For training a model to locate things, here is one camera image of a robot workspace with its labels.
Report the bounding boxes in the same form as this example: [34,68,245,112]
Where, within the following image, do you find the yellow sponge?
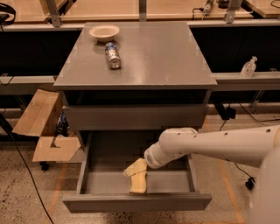
[129,171,147,193]

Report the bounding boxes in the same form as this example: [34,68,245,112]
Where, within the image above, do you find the closed grey top drawer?
[63,104,207,130]

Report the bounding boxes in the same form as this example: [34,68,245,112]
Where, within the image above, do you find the black power adapter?
[221,106,236,120]

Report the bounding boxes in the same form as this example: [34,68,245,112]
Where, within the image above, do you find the white bowl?
[89,24,120,43]

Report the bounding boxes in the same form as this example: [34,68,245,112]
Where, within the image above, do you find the grey drawer cabinet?
[54,22,217,144]

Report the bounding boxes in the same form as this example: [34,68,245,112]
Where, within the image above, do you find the clear sanitizer bottle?
[241,56,257,78]

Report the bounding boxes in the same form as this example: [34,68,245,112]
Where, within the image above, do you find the black floor cable right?
[218,101,280,191]

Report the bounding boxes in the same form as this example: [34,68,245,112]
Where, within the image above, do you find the black floor cable left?
[0,113,56,224]

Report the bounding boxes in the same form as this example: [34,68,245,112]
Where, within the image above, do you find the open grey middle drawer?
[63,130,212,213]

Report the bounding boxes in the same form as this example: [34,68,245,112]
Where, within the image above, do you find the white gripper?
[123,142,175,177]

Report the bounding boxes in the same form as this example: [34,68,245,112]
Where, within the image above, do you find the open cardboard box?
[12,89,83,163]

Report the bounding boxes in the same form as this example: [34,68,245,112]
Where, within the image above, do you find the black headphones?
[0,3,17,25]

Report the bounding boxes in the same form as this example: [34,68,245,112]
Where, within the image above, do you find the black floor cable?
[0,113,56,224]
[218,101,280,191]

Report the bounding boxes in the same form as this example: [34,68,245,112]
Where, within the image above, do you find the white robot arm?
[124,125,280,224]

